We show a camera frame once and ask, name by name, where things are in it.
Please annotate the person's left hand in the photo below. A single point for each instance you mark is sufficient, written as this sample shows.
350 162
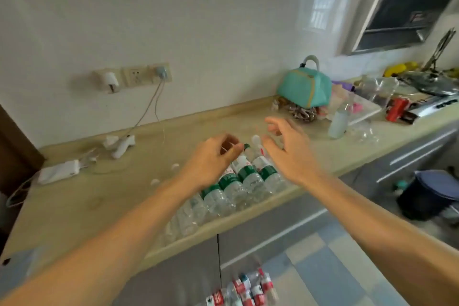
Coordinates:
204 166

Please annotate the person's right hand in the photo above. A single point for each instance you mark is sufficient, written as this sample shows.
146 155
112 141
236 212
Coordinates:
296 158

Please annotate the person's left thumb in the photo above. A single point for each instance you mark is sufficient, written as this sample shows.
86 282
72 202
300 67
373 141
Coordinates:
233 154

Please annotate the person's right thumb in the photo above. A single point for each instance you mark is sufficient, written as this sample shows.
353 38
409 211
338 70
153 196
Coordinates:
271 156

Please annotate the person's left forearm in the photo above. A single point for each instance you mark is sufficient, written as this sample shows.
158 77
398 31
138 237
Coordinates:
107 248

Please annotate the person's right forearm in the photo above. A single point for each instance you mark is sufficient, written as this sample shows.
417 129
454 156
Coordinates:
387 230

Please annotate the row of green-label water bottles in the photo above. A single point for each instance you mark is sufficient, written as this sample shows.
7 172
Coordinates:
233 187

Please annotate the patterned crumpled wrapper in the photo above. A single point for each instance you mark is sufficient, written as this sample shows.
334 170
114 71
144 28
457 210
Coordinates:
302 113

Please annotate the small white bottle cap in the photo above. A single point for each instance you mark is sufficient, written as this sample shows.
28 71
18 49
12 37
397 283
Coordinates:
174 166

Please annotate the clear upright plastic bottle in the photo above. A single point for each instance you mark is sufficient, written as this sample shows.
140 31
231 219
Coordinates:
339 123

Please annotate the grey cabinet door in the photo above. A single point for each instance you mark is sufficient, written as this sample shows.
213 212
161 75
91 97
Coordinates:
265 230
179 277

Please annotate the teal handbag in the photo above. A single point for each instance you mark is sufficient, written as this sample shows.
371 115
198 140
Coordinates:
304 87

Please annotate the crumpled clear plastic wrap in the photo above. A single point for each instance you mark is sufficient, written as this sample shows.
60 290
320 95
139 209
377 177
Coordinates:
364 133

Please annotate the purple item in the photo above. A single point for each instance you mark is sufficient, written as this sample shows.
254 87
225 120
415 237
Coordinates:
343 85

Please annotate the white tray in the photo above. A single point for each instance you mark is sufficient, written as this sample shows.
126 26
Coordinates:
365 108

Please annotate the grey-blue charger plug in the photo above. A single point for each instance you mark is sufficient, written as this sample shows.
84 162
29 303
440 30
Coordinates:
161 72

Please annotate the white handheld device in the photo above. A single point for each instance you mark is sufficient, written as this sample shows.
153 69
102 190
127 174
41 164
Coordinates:
122 146

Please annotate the clear plastic container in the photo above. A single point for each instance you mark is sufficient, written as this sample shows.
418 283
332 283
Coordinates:
376 89

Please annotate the red can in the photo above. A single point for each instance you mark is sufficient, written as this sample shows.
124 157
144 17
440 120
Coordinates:
396 109

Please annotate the grey cabinet drawers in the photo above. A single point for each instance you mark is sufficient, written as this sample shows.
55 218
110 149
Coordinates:
405 158

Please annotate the pack of red-label bottles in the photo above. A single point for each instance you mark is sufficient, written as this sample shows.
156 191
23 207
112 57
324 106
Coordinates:
247 289

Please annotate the yellow kitchen item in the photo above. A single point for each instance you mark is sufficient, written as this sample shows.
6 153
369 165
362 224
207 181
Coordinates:
398 69

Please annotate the dark blue trash bin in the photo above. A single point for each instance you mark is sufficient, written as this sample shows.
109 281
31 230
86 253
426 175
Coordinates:
428 194

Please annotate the steel gas stove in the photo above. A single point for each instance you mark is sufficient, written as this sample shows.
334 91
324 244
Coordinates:
434 105

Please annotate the dark wok with lid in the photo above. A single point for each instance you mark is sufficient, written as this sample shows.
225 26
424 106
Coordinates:
430 82

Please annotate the white power bank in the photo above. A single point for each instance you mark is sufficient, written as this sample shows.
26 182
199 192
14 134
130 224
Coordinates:
59 172

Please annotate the steel range hood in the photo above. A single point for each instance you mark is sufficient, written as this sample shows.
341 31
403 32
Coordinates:
401 11

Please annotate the metal kitchen tongs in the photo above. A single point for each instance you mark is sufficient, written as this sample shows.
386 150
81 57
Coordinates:
439 49

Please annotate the dark brown wooden door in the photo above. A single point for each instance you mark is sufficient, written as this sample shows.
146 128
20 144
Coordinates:
16 148

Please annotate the beige wall socket plate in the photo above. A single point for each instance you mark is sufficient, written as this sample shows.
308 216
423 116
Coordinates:
138 75

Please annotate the white wall plug adapter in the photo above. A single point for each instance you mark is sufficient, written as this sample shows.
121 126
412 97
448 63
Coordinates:
109 80

